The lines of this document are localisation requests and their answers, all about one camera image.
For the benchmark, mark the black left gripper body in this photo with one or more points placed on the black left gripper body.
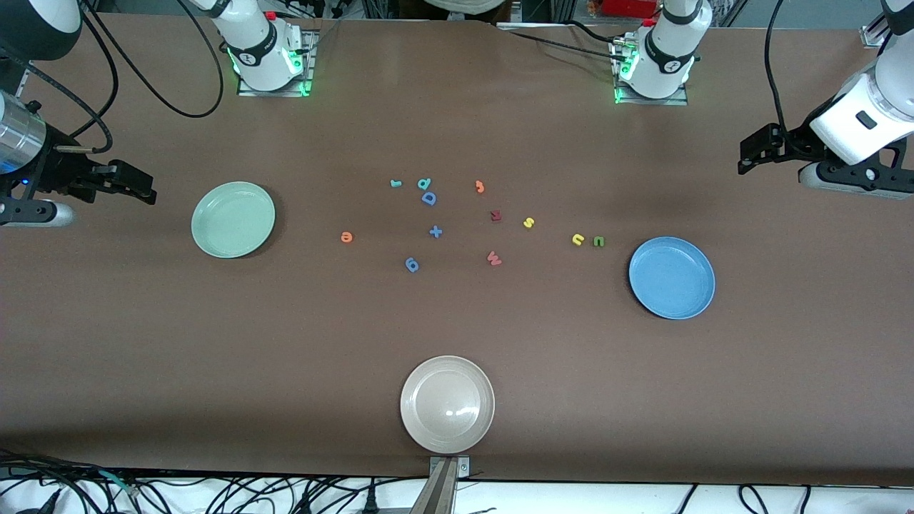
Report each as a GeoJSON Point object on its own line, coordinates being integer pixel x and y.
{"type": "Point", "coordinates": [794, 145]}

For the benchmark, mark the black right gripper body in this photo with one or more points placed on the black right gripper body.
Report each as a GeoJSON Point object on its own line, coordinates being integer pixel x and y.
{"type": "Point", "coordinates": [56, 173]}

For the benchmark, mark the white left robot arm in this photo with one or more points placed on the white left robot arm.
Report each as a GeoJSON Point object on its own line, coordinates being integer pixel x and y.
{"type": "Point", "coordinates": [668, 50]}

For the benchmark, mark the pale green plate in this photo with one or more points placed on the pale green plate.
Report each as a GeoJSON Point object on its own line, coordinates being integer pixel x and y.
{"type": "Point", "coordinates": [233, 220]}

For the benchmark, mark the blue plate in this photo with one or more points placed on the blue plate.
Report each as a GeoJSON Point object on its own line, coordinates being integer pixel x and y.
{"type": "Point", "coordinates": [671, 278]}

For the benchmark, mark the red box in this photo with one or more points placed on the red box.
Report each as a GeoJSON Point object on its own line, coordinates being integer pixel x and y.
{"type": "Point", "coordinates": [628, 7]}

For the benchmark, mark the pink letter w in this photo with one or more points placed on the pink letter w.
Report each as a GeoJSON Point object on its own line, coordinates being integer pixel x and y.
{"type": "Point", "coordinates": [493, 258]}

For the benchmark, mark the blue letter D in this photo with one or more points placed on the blue letter D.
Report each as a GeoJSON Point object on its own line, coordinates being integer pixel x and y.
{"type": "Point", "coordinates": [428, 198]}

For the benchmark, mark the beige plate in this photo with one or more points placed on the beige plate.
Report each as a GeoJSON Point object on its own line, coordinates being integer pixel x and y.
{"type": "Point", "coordinates": [447, 403]}

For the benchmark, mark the black power plug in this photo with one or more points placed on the black power plug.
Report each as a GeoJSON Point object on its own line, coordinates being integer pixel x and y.
{"type": "Point", "coordinates": [370, 503]}

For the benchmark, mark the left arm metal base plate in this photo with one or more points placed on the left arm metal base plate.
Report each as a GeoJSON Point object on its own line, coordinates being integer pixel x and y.
{"type": "Point", "coordinates": [650, 102]}

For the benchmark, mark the aluminium frame rail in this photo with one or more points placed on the aluminium frame rail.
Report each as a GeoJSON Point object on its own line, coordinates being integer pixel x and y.
{"type": "Point", "coordinates": [875, 36]}

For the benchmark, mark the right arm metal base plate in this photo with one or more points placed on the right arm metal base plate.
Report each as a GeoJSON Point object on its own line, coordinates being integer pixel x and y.
{"type": "Point", "coordinates": [271, 93]}

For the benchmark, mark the metal camera stand bracket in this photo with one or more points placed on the metal camera stand bracket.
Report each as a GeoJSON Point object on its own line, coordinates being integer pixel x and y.
{"type": "Point", "coordinates": [443, 492]}

